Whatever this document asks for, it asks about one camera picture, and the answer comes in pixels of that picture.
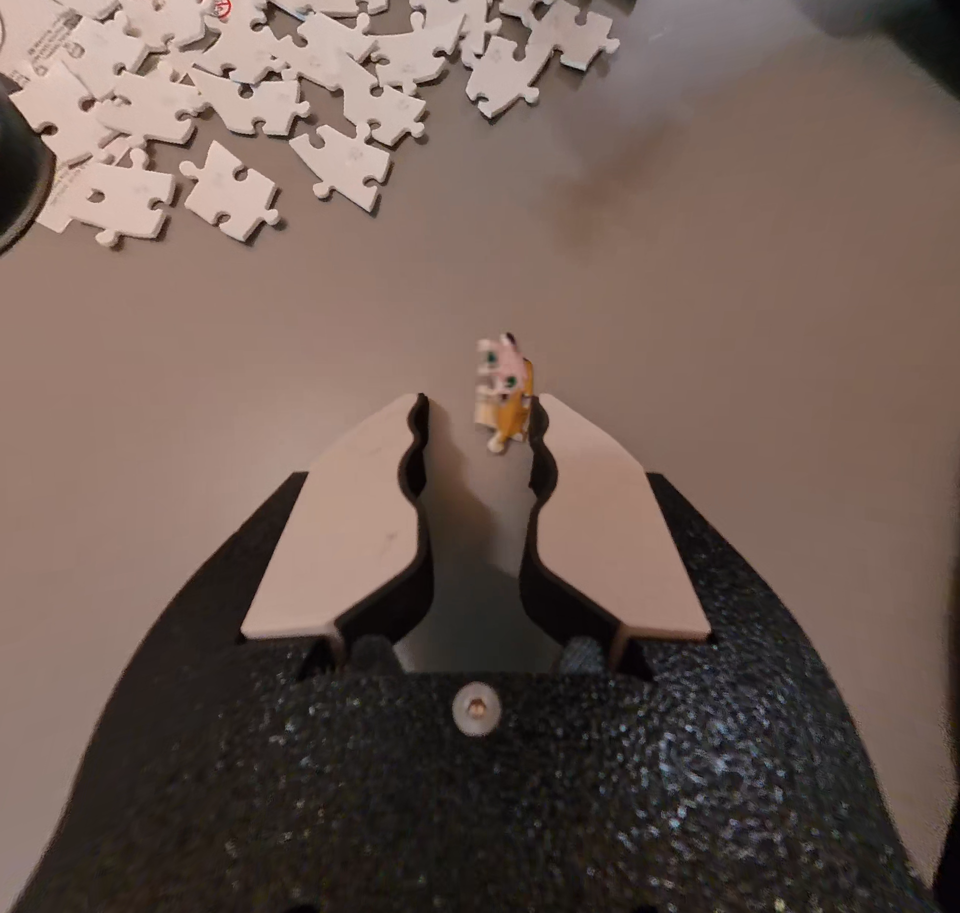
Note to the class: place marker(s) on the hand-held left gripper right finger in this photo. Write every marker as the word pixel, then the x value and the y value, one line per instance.
pixel 615 545

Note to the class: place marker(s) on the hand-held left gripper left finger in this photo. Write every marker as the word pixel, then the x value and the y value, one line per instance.
pixel 337 545

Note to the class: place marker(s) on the pink and orange puzzle piece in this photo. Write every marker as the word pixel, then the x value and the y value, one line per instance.
pixel 504 380

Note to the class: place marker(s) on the pile of white puzzle pieces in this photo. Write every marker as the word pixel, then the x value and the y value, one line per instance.
pixel 247 95

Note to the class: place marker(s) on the black round puzzle stand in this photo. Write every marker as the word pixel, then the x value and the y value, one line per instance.
pixel 19 170

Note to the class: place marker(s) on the printed instruction sheet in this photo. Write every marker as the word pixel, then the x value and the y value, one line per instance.
pixel 52 35

